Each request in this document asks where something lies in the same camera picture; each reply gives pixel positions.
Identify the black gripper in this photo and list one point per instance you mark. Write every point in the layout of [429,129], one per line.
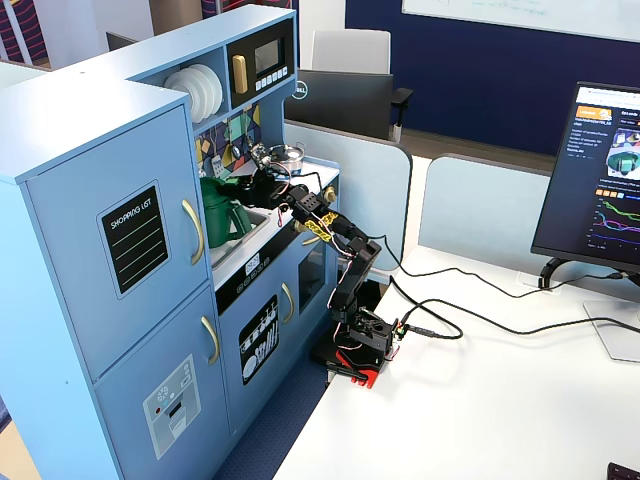
[248,194]

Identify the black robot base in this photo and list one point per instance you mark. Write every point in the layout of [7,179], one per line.
[365,335]

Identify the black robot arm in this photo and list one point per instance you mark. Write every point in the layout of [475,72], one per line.
[350,260]

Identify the hanging toy spatula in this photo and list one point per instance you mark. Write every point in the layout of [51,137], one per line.
[217,162]

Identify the green toy pitcher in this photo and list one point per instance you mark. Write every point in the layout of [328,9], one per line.
[222,220]

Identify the hanging toy ladle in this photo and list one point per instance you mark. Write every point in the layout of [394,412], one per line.
[234,147]

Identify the silver toy pot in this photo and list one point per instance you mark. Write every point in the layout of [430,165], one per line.
[289,156]

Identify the white toy plate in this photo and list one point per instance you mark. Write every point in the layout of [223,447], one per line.
[196,95]
[177,84]
[209,92]

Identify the blue toy kitchen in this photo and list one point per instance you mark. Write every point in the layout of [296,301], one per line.
[125,250]

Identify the wide light blue desk divider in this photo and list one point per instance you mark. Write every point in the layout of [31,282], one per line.
[370,195]

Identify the black Dell monitor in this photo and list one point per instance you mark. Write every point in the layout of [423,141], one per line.
[345,102]

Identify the grey office chair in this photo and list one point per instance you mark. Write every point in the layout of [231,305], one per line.
[355,52]

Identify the red table clamp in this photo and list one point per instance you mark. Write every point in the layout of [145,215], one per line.
[362,372]

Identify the whiteboard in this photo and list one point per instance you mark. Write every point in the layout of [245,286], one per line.
[525,15]

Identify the lit computer monitor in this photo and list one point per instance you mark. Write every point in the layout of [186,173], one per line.
[595,185]

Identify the silver monitor stand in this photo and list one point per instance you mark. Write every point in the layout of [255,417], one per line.
[612,330]

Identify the black keyboard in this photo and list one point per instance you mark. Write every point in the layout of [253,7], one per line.
[625,472]

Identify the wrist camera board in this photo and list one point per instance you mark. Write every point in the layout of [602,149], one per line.
[261,155]

